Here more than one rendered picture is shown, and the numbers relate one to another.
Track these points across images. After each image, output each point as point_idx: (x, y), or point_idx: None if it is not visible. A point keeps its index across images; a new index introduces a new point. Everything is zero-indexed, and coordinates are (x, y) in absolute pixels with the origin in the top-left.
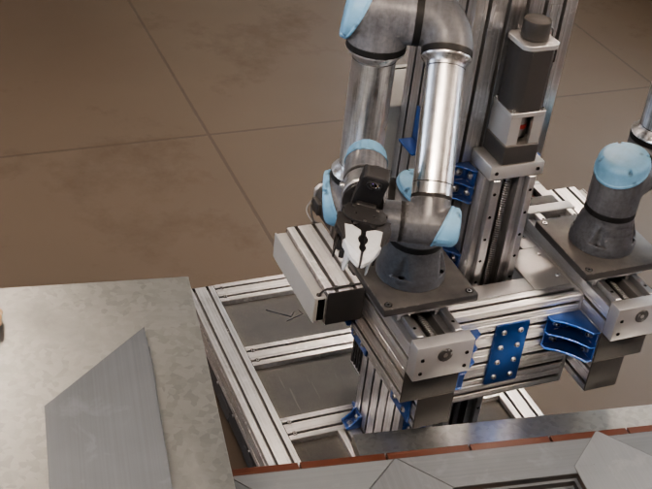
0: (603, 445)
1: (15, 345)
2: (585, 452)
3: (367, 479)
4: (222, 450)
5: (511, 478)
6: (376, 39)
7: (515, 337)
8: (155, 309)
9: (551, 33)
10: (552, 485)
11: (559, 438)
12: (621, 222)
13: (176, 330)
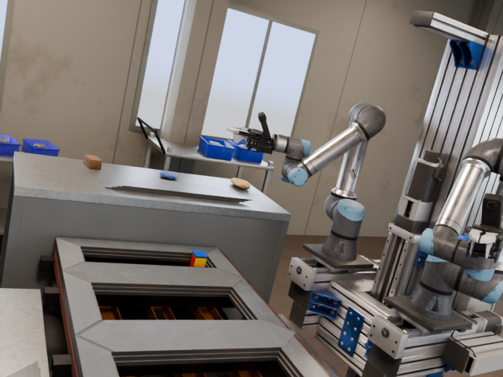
0: (284, 331)
1: (234, 190)
2: (275, 325)
3: (227, 270)
4: (200, 204)
5: (245, 301)
6: (350, 121)
7: (355, 322)
8: (267, 207)
9: (451, 172)
10: (249, 317)
11: (288, 329)
12: (424, 286)
13: (258, 208)
